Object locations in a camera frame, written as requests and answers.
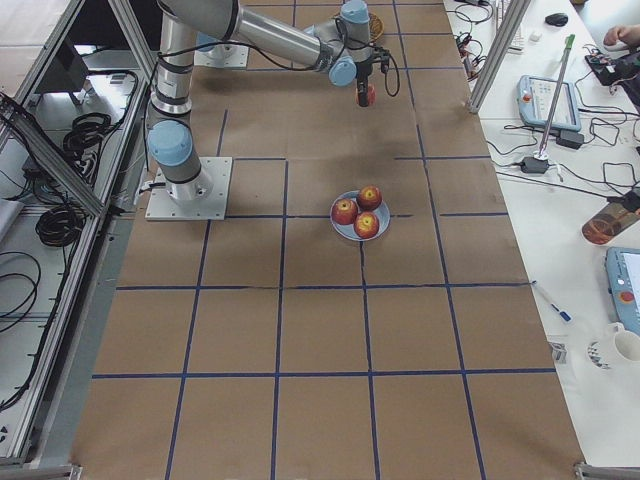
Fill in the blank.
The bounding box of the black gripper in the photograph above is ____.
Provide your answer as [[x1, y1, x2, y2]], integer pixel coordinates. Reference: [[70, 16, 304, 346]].
[[356, 56, 375, 106]]

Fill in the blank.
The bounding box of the red yellow apple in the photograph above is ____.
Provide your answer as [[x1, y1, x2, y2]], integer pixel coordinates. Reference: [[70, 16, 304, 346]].
[[357, 85, 376, 107]]

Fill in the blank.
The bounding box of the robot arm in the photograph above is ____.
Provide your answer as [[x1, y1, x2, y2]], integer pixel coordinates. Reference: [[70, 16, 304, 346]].
[[147, 1, 391, 203]]

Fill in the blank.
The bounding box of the wicker basket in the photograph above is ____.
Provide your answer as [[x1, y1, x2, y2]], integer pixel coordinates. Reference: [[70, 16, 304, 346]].
[[369, 13, 384, 42]]

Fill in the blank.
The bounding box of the red apple on plate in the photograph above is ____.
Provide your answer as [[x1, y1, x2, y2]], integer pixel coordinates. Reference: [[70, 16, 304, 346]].
[[356, 185, 383, 211], [331, 198, 359, 225], [353, 211, 380, 240]]

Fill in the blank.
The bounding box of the person's hand at desk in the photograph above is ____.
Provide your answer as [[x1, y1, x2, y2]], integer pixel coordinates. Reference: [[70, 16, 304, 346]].
[[603, 24, 640, 48]]

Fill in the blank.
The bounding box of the teach pendant tablet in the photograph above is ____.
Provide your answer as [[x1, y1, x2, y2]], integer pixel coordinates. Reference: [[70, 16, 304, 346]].
[[517, 75, 582, 132]]

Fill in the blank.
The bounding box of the black computer mouse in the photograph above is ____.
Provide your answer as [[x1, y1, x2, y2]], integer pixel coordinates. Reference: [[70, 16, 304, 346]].
[[544, 12, 569, 27]]

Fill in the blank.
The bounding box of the blue white pen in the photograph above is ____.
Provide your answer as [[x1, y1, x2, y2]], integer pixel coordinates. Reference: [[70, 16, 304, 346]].
[[531, 280, 572, 323]]

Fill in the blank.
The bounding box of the white mug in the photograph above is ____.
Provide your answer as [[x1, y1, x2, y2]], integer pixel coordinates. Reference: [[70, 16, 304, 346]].
[[608, 322, 639, 370]]

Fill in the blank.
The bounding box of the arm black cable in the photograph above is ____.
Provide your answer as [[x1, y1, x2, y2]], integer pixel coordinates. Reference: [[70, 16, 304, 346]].
[[374, 47, 402, 99]]

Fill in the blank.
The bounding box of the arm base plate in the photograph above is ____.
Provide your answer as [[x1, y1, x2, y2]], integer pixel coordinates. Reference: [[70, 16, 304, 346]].
[[194, 45, 249, 69], [145, 157, 233, 221]]

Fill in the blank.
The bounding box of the aluminium frame post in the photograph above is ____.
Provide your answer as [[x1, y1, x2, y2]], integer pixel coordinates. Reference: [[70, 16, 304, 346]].
[[467, 0, 530, 114]]

